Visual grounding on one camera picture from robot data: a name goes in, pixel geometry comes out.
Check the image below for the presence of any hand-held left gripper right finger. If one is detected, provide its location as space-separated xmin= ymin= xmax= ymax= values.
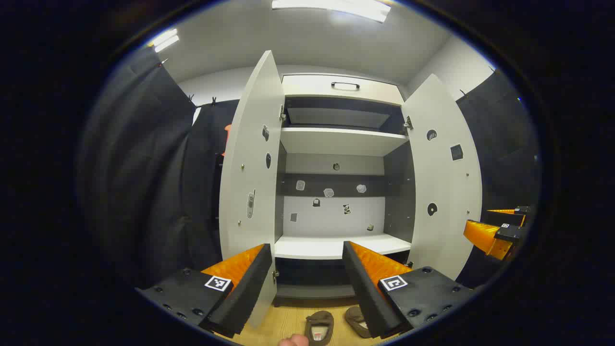
xmin=342 ymin=240 xmax=476 ymax=339

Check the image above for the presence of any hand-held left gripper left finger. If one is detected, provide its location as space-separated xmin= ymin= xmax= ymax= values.
xmin=136 ymin=243 xmax=273 ymax=339

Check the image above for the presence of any brown fuzzy shoe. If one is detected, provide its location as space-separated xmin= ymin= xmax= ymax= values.
xmin=305 ymin=310 xmax=335 ymax=346
xmin=344 ymin=306 xmax=373 ymax=339

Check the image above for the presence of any white shoe cabinet door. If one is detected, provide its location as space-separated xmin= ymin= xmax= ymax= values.
xmin=401 ymin=73 xmax=482 ymax=281
xmin=219 ymin=49 xmax=286 ymax=330

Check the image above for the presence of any white shoe cabinet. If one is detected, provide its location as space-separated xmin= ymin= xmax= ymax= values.
xmin=274 ymin=72 xmax=416 ymax=301

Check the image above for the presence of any white cabinet shelf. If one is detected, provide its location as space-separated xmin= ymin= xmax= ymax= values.
xmin=274 ymin=233 xmax=412 ymax=260
xmin=280 ymin=127 xmax=409 ymax=157

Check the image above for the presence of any white cabinet drawer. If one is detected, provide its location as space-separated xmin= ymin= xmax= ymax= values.
xmin=281 ymin=74 xmax=404 ymax=106

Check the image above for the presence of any black backdrop cloth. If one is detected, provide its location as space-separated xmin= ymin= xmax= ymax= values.
xmin=455 ymin=70 xmax=542 ymax=289
xmin=77 ymin=48 xmax=241 ymax=289

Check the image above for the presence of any ceiling light panel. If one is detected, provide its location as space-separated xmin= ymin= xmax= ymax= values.
xmin=271 ymin=0 xmax=392 ymax=24
xmin=148 ymin=28 xmax=180 ymax=53

